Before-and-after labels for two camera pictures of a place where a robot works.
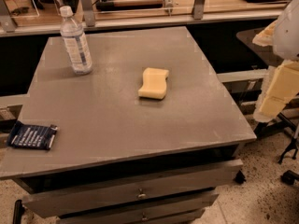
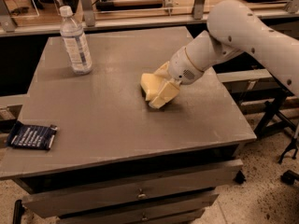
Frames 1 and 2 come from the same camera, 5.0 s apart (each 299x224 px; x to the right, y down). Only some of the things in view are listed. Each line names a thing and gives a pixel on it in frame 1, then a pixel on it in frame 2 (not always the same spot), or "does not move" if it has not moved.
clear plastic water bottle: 73,33 does not move
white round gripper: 288,35 to 181,67
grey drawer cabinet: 147,136 does not move
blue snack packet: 33,136 does not move
